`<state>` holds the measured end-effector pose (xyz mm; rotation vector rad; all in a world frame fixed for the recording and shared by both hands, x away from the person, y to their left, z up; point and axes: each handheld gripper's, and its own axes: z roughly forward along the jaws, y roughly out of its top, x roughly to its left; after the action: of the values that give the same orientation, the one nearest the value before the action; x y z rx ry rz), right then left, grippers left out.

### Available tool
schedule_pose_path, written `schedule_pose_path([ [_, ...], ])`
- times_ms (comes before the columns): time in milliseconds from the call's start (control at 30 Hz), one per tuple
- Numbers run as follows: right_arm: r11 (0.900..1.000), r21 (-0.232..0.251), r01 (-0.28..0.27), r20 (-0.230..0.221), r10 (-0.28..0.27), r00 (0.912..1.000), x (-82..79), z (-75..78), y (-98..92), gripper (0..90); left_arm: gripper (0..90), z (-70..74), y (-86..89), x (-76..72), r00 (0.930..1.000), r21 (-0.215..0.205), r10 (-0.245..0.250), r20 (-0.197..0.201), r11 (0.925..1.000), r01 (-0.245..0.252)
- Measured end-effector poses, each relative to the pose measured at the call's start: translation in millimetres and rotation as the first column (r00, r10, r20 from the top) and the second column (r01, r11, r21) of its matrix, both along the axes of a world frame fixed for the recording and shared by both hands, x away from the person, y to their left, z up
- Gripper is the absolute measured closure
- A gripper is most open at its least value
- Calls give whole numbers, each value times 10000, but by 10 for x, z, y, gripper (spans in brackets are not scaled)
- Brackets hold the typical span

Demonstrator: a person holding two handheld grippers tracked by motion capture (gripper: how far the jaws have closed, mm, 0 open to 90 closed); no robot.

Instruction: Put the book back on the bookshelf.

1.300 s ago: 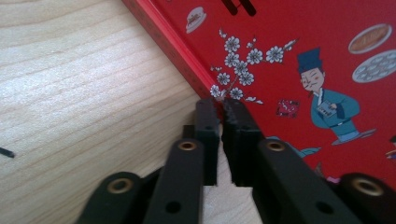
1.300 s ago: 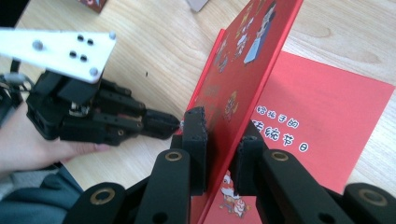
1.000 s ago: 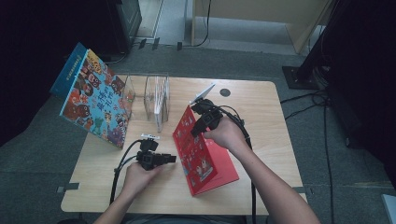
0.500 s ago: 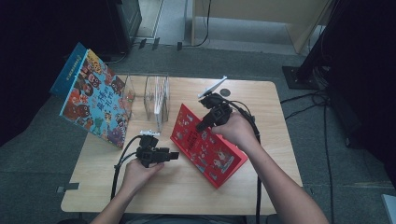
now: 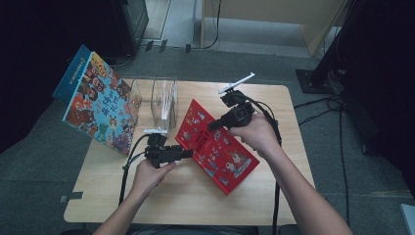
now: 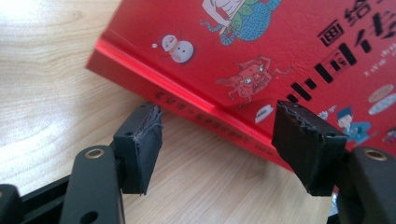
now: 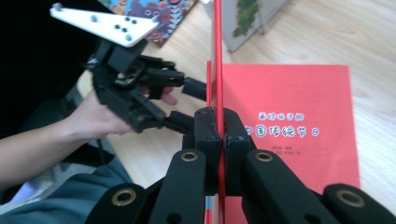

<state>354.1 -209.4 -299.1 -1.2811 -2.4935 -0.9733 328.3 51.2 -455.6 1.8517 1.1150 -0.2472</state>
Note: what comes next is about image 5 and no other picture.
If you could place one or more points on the white caterpillar picture book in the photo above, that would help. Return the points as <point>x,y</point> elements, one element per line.
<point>168,101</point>

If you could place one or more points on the person's lap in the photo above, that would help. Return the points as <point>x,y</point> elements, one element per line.
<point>195,230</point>

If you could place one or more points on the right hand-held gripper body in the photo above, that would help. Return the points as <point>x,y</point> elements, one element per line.
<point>239,114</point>

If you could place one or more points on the black metal stand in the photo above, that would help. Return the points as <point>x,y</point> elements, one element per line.
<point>314,80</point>

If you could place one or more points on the white flat object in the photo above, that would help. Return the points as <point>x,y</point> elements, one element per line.
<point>409,220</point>

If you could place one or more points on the beige wooden furniture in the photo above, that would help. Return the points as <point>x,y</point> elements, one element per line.
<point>261,9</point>

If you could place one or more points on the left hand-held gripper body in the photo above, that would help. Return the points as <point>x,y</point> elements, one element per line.
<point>160,153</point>

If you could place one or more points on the grey tape strip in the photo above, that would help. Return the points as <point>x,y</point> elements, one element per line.
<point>71,197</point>

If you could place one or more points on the person's right hand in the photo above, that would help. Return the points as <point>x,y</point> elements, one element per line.
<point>261,135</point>

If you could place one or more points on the person's left hand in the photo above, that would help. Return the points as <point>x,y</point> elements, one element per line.
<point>150,178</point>

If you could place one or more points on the dark curtain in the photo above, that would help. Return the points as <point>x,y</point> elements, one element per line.
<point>32,65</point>
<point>391,81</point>

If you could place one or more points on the black cabinet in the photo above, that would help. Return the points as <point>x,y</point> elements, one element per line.
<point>130,23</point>

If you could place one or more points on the clear acrylic book rack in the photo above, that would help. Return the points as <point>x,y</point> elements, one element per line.
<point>156,98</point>

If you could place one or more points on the red picture book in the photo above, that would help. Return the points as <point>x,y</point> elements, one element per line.
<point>215,153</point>

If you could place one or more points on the dark blue monster picture book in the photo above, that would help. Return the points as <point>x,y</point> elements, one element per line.
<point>73,76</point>

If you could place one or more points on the light blue animals picture book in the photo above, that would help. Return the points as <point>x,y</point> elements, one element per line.
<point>104,114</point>

